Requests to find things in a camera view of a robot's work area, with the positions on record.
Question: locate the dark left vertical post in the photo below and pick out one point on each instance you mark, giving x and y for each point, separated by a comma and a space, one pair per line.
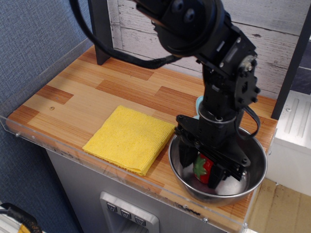
100, 21

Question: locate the grey toy cabinet front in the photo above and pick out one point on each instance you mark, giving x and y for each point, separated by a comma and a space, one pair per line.
83, 187

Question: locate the dark vertical post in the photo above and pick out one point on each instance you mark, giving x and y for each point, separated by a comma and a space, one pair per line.
293, 66
100, 21

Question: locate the yellow object bottom left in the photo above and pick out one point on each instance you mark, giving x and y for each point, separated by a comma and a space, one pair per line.
23, 229

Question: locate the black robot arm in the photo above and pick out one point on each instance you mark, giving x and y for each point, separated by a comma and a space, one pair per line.
203, 29

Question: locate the yellow folded cloth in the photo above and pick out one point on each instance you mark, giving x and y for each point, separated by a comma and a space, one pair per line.
130, 139

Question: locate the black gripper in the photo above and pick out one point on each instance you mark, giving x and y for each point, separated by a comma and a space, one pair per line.
215, 138

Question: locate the steel pot with blue handle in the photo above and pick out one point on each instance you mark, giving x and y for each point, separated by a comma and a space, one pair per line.
230, 190

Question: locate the silver dispenser button panel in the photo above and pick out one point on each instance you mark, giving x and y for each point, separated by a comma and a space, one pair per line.
124, 217

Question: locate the dark right vertical post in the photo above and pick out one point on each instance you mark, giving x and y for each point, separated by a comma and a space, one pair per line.
293, 66

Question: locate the red toy pepper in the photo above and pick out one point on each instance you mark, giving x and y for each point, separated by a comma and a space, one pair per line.
202, 168

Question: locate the white ribbed side counter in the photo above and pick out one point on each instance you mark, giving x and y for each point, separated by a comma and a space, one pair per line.
289, 154

